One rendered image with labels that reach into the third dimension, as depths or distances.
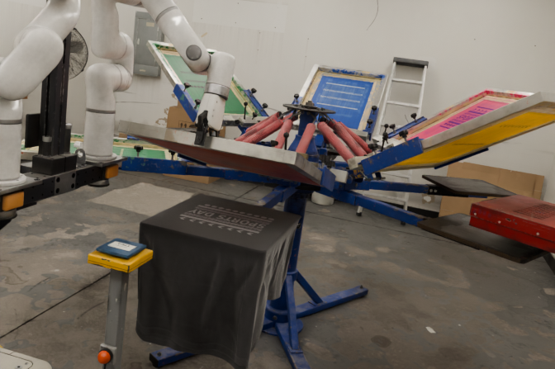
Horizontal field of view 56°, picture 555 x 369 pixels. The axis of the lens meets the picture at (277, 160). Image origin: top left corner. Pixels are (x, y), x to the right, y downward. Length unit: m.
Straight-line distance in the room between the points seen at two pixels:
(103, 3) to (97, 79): 0.24
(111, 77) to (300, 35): 4.70
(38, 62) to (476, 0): 5.32
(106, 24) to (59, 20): 0.35
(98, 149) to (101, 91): 0.19
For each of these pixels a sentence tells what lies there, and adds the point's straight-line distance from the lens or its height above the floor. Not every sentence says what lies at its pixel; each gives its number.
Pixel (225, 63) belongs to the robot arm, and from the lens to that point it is 1.61.
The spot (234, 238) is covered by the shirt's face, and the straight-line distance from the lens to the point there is 1.75.
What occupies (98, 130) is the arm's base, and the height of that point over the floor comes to 1.24.
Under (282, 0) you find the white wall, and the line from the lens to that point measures 6.45.
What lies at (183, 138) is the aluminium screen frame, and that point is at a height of 1.27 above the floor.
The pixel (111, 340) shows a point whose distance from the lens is 1.66.
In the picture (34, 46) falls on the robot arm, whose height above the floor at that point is 1.49.
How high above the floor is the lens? 1.53
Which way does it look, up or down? 11 degrees down
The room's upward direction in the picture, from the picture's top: 8 degrees clockwise
